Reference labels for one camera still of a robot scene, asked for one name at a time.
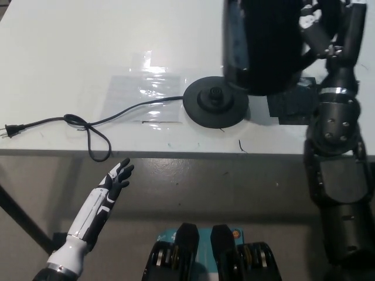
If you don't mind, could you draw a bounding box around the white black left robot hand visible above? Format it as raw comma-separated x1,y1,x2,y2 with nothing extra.
66,157,135,252

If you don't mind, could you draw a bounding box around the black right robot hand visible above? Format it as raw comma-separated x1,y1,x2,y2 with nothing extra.
298,0,369,95

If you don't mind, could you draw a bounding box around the black electric kettle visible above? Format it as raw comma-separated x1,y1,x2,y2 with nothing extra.
221,0,319,97

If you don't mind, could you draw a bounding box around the black round kettle base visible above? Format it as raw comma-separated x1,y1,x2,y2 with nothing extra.
182,75,250,129

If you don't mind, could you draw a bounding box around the black table leg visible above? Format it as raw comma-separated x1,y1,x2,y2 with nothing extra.
0,183,94,255

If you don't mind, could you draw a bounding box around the black tape patch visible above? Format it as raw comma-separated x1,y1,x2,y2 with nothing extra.
267,76,321,125

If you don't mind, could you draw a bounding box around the clear plastic sheet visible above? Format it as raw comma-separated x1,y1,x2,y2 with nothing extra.
102,75,182,122

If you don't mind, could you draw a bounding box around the black power cord with plug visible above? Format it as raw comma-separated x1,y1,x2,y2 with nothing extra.
0,95,185,162

